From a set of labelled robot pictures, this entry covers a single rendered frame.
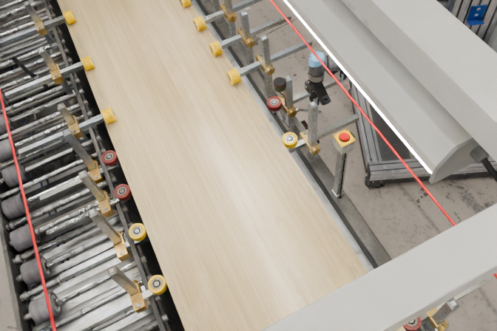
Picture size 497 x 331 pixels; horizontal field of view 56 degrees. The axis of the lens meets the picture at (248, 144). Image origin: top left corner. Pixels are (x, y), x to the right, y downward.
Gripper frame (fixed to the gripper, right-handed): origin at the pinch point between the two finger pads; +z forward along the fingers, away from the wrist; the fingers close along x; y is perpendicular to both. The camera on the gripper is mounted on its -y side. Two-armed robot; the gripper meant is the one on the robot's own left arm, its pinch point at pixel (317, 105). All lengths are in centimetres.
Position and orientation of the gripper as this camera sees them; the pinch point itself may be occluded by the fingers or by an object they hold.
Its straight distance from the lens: 247.2
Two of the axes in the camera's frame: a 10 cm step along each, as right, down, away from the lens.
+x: -9.0, 4.2, -1.6
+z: 1.0, 5.4, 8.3
